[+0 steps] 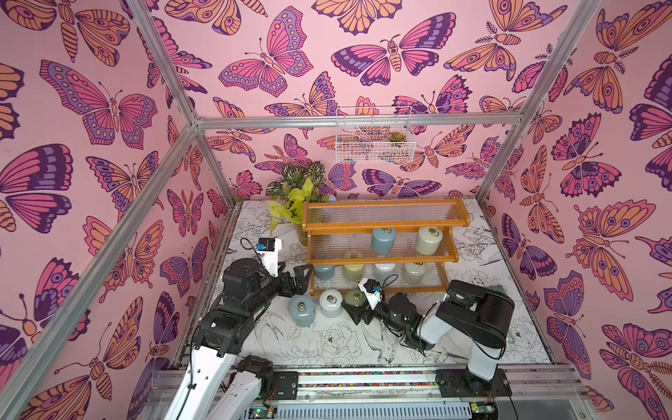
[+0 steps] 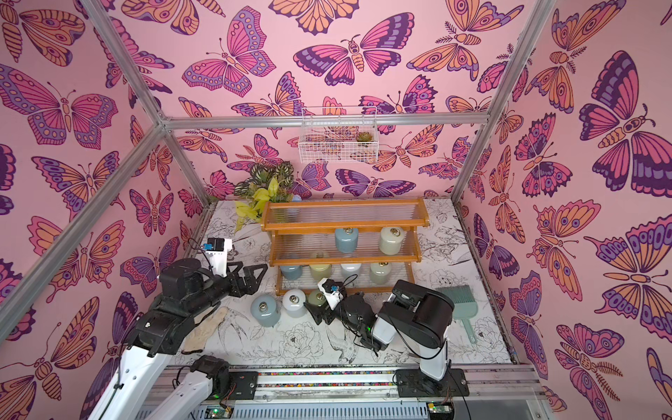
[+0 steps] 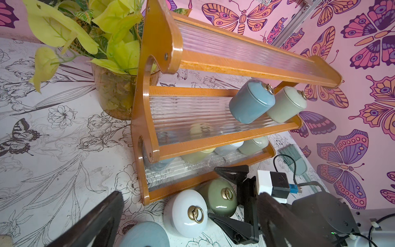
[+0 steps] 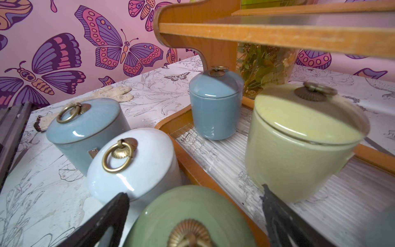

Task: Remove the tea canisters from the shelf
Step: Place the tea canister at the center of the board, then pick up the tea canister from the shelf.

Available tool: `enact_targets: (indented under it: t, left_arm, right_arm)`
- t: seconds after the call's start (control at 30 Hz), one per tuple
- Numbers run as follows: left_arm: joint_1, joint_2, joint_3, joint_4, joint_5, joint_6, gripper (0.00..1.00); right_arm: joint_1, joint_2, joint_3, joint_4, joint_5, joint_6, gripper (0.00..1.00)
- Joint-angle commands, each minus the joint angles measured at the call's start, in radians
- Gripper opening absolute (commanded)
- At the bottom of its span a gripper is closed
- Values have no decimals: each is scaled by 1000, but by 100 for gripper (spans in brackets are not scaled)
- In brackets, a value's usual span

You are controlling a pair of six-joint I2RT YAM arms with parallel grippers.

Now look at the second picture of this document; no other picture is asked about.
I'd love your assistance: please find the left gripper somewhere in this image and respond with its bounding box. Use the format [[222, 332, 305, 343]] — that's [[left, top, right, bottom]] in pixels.
[[186, 259, 268, 320]]

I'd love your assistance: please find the green tea canister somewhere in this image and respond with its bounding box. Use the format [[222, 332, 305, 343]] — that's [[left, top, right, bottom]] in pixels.
[[307, 290, 327, 307]]

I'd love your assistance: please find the white tea canister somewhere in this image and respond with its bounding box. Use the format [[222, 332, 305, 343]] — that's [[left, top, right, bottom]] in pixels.
[[283, 289, 307, 319]]

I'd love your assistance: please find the light blue tall canister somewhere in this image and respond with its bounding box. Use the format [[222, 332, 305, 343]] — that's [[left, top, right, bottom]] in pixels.
[[250, 294, 281, 328]]

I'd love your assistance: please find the blue tea canister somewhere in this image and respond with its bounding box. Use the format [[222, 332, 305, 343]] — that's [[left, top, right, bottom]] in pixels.
[[334, 227, 359, 254]]

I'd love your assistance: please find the cream tea canister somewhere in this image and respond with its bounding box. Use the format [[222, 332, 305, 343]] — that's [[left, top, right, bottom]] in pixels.
[[378, 227, 406, 256]]

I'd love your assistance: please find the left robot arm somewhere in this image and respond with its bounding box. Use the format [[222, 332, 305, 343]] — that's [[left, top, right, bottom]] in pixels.
[[89, 258, 269, 419]]

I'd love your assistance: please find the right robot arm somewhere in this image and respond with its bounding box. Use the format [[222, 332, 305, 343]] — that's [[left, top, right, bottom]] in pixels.
[[303, 275, 455, 382]]

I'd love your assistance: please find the yellow-green canister bottom shelf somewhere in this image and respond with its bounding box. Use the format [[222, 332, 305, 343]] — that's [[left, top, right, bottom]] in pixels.
[[309, 264, 333, 282]]

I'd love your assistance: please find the white canister bottom shelf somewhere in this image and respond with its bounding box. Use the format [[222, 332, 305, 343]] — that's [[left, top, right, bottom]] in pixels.
[[339, 262, 362, 281]]

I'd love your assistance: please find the blue canister bottom shelf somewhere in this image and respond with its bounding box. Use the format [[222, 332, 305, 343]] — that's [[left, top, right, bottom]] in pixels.
[[279, 265, 303, 281]]

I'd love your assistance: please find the pale green canister bottom shelf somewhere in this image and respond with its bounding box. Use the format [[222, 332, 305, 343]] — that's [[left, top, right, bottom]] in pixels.
[[369, 262, 392, 285]]

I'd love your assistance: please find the wooden three-tier shelf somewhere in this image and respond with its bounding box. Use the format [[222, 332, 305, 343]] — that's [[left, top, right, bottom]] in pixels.
[[261, 198, 430, 295]]

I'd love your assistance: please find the beige work glove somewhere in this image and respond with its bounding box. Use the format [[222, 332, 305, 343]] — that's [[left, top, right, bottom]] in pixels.
[[181, 307, 229, 355]]

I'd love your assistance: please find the potted green leafy plant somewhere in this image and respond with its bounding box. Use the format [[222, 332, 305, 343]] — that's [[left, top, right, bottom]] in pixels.
[[234, 161, 294, 231]]

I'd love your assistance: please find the green dustpan brush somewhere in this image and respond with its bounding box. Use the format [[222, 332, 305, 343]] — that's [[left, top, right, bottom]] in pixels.
[[438, 285, 479, 345]]

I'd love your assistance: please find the small succulent in basket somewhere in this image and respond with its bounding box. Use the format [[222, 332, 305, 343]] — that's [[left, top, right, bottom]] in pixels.
[[356, 131, 374, 144]]

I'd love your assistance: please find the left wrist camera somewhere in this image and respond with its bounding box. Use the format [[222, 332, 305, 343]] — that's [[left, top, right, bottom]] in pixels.
[[203, 237, 233, 277]]

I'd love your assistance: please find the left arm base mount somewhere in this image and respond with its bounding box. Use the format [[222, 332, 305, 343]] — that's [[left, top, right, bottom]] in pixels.
[[206, 371, 259, 402]]

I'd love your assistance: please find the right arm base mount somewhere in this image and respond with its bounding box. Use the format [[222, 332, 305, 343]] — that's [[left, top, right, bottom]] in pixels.
[[392, 369, 470, 398]]

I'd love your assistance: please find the white wire basket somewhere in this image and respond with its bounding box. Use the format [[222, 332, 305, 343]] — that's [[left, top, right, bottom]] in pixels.
[[297, 105, 380, 165]]

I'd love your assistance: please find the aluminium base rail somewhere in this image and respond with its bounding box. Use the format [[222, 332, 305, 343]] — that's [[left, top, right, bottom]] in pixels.
[[99, 363, 555, 420]]

